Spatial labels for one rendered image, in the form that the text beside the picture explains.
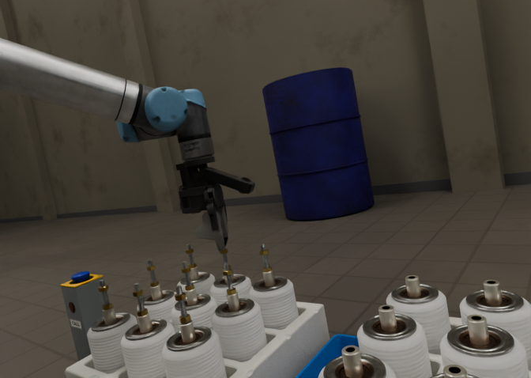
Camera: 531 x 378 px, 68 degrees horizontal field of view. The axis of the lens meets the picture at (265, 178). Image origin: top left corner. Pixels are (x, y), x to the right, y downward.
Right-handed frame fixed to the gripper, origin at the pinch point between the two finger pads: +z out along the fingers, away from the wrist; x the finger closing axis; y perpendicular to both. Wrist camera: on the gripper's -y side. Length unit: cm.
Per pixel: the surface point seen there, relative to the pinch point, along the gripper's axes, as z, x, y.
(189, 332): 7.7, 27.3, 0.6
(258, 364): 16.5, 23.7, -8.9
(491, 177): 26, -182, -128
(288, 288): 9.8, 7.6, -14.0
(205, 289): 11.2, -2.1, 7.7
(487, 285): 6, 26, -46
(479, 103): -22, -183, -127
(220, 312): 9.0, 17.8, -2.0
